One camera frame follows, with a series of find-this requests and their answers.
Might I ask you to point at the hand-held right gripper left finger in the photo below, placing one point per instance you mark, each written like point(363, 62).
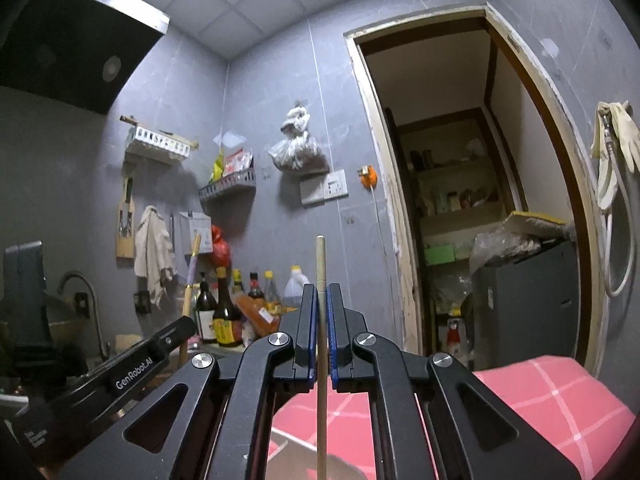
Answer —
point(313, 340)

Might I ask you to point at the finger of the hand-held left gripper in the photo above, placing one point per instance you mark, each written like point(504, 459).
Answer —
point(175, 337)

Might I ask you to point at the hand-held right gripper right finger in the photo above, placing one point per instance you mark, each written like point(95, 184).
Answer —
point(332, 350)

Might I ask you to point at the wooden chopstick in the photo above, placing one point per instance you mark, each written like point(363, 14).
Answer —
point(322, 410)

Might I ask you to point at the dark bottle white label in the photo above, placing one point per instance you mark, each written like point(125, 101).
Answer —
point(205, 310)

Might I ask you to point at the large oil jug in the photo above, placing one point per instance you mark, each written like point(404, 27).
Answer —
point(295, 290)

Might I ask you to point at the dark sauce bottle yellow cap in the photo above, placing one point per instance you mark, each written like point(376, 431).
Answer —
point(226, 320)

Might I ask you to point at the orange food packet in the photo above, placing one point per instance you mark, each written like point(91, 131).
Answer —
point(257, 315)

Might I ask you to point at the clear bottle yellow cap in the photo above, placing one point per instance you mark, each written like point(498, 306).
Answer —
point(271, 290)

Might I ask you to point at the wooden rolling pin purple wrap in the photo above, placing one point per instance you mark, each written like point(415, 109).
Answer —
point(192, 265)

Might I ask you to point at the black bottle red label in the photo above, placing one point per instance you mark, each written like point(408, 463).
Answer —
point(256, 287)

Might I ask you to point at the small bottle yellow cap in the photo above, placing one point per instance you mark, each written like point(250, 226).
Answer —
point(237, 280)

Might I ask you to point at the hanging beige dishcloth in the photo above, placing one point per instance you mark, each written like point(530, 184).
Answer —
point(152, 250)

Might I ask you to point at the red plastic bag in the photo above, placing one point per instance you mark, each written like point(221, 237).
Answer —
point(221, 250)

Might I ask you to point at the white paper box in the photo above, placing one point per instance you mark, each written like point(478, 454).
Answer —
point(197, 232)

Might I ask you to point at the wooden knife block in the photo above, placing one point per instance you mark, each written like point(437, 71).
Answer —
point(125, 240)

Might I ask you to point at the metal faucet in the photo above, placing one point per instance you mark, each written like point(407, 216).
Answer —
point(75, 276)

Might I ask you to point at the green box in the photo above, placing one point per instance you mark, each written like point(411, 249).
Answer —
point(439, 255)

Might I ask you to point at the yellow snack packet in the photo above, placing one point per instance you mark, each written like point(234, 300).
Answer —
point(217, 167)

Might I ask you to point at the red white snack packet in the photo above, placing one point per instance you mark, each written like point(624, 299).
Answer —
point(237, 162)

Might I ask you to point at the pantry shelf unit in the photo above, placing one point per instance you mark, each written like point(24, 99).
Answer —
point(460, 215)

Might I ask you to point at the hanging clear plastic bag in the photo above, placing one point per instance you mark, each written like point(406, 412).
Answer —
point(297, 152)

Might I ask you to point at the crumpled clear plastic bag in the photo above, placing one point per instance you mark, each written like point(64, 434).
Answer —
point(500, 247)

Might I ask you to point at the pink checked cloth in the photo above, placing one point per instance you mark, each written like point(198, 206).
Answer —
point(525, 410)

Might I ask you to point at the yellow edged board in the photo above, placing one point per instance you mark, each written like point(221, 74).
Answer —
point(535, 222)

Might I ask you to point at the black range hood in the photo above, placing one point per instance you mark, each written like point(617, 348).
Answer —
point(60, 50)

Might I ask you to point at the cream rubber gloves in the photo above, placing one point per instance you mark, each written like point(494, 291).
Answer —
point(627, 130)

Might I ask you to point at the black wall outlet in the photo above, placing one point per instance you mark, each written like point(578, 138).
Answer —
point(142, 302)

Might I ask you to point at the white wall socket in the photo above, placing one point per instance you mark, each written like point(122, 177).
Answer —
point(325, 189)

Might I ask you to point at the wooden door frame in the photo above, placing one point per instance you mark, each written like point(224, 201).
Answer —
point(395, 210)

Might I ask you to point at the grey wall basket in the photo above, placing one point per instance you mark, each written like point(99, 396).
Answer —
point(227, 191)

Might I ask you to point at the orange wall plug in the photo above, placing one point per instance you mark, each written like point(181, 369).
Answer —
point(367, 177)

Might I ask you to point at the white wall rack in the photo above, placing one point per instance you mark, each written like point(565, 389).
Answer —
point(155, 142)

